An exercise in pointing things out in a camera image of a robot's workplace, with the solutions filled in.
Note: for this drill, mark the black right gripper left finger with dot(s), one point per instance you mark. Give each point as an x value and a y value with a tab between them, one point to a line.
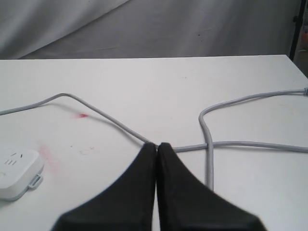
126	205

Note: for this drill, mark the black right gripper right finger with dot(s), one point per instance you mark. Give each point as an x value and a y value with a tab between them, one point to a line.
185	204

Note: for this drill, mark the white five-outlet power strip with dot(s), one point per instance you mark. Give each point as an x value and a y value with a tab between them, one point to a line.
20	171

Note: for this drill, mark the grey backdrop cloth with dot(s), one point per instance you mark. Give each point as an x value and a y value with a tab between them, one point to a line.
60	29

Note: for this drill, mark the black tripod stand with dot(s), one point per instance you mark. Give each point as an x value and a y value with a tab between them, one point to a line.
298	20

